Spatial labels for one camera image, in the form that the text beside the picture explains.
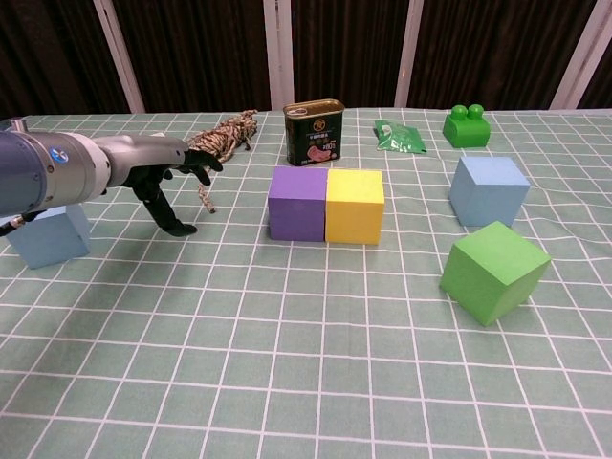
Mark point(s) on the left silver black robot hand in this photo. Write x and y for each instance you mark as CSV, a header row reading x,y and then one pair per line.
x,y
138,153

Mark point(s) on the purple foam cube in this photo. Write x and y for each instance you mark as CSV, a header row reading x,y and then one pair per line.
x,y
296,210

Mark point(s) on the yellow foam cube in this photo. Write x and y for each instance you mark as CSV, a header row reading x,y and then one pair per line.
x,y
354,215

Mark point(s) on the light blue foam cube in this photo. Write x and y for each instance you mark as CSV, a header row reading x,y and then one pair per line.
x,y
52,236
487,191

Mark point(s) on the green foam cube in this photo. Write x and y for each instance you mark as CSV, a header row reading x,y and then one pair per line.
x,y
487,277

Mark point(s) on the black curtain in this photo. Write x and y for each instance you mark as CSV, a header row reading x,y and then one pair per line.
x,y
201,52

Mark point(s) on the dark green luncheon meat can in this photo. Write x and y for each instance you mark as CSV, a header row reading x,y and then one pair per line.
x,y
315,136

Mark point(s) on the green snack packet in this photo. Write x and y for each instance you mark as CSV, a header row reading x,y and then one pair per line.
x,y
399,137

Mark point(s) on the green checkered tablecloth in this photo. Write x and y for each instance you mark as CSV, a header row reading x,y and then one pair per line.
x,y
306,358

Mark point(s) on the green toy building brick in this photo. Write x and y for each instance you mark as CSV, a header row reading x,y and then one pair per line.
x,y
466,129

